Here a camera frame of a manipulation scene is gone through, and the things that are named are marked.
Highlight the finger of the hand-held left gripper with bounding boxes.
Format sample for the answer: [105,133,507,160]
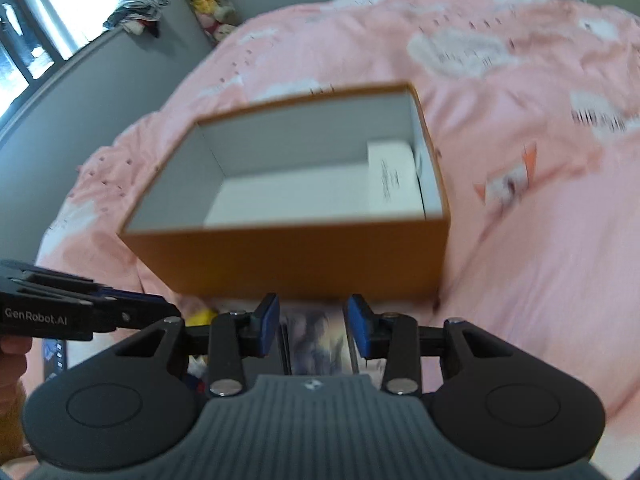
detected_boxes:
[0,259,173,311]
[92,302,182,335]

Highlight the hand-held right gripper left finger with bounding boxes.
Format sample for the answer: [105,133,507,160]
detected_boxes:
[114,293,281,398]

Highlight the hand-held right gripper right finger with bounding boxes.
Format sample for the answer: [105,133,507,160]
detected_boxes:
[346,293,518,396]

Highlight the dark shiny packet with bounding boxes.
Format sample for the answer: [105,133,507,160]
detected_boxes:
[42,337,69,383]

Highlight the card booklet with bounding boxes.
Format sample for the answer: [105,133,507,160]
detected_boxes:
[280,304,358,377]

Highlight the yellow toy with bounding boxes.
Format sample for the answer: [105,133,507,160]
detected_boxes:
[186,309,219,333]

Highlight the orange cardboard box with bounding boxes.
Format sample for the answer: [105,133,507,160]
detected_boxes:
[117,81,452,306]

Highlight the small multicolour plush toy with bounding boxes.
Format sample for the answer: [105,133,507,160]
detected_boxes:
[187,355,210,396]

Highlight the white box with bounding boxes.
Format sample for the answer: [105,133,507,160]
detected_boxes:
[366,140,428,218]

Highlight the person's left hand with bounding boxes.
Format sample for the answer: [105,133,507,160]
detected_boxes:
[0,336,31,461]

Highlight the pink printed duvet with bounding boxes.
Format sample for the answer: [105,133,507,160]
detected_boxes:
[30,0,640,441]

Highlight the pile of clothes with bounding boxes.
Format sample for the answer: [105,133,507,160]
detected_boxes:
[102,0,171,38]

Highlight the window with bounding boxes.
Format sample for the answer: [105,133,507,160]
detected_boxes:
[0,0,138,126]

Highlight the clear tube of plush toys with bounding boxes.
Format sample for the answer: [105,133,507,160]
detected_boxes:
[160,0,241,46]

